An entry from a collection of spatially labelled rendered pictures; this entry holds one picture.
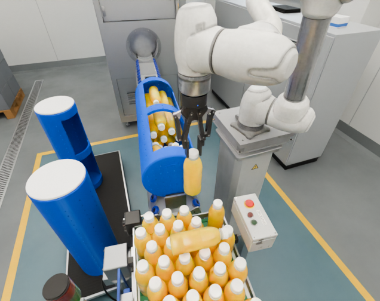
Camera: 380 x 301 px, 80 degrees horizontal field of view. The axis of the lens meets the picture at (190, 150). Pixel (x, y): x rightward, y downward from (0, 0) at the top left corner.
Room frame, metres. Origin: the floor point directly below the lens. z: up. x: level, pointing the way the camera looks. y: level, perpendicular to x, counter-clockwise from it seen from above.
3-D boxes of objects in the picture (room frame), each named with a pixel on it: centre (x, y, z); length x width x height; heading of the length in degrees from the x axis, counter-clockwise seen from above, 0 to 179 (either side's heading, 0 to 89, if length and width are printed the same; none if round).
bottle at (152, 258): (0.39, 0.14, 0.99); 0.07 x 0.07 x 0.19
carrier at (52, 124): (1.53, 1.03, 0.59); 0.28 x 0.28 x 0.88
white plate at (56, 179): (0.78, 0.68, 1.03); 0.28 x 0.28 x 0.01
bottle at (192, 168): (0.59, -0.01, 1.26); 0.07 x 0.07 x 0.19
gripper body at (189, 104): (0.60, -0.01, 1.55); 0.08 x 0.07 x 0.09; 105
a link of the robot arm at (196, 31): (0.60, -0.02, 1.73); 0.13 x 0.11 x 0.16; 54
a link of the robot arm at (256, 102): (1.16, -0.38, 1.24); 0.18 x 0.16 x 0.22; 54
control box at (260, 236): (0.52, -0.26, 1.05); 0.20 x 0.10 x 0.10; 12
